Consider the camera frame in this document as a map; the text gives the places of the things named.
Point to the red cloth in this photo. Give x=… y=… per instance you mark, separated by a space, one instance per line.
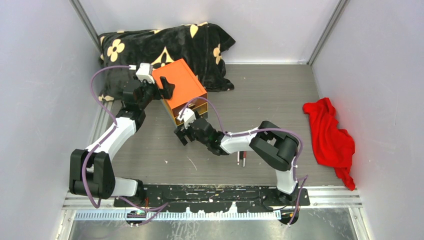
x=332 y=146

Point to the black floral blanket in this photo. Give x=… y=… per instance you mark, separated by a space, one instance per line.
x=199 y=45

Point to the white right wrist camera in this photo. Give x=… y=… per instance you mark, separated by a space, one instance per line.
x=186 y=116

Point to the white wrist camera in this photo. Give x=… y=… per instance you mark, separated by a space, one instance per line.
x=186 y=116
x=144 y=73

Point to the orange drawer organizer box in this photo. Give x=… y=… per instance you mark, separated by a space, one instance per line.
x=187 y=87

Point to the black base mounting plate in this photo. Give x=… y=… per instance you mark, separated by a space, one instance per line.
x=218 y=198

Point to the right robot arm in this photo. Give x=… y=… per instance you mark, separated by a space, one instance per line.
x=278 y=147

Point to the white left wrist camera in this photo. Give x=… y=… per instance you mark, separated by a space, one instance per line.
x=144 y=73

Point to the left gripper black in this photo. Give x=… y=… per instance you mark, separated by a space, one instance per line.
x=166 y=93

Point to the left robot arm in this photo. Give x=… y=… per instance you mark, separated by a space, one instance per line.
x=91 y=168

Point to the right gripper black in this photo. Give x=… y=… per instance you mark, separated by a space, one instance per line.
x=182 y=132

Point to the aluminium front rail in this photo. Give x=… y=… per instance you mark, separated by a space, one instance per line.
x=321 y=197

